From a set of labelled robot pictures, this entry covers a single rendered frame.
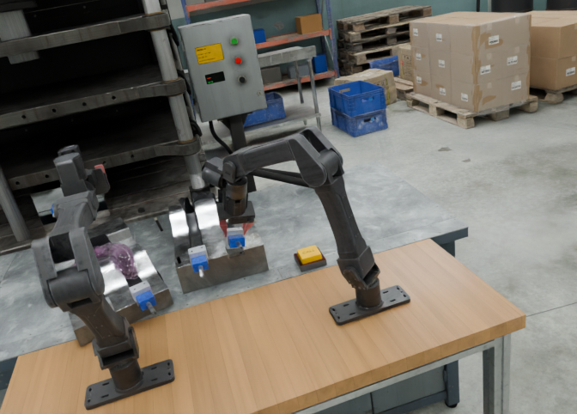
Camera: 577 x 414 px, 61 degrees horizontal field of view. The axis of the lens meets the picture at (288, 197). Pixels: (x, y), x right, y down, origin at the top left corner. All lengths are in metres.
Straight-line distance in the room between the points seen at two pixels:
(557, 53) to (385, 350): 4.65
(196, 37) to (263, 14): 5.91
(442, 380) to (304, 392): 1.00
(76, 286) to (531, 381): 1.79
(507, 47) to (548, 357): 3.31
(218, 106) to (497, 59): 3.34
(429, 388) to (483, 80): 3.48
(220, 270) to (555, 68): 4.60
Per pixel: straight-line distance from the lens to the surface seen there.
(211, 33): 2.15
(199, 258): 1.43
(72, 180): 1.20
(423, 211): 1.71
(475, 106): 5.01
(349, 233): 1.17
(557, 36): 5.52
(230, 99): 2.19
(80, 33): 2.13
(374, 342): 1.19
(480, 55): 4.92
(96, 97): 2.12
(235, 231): 1.44
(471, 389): 2.20
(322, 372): 1.14
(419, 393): 2.01
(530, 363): 2.34
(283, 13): 8.08
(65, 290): 0.96
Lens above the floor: 1.58
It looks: 24 degrees down
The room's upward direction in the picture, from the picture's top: 10 degrees counter-clockwise
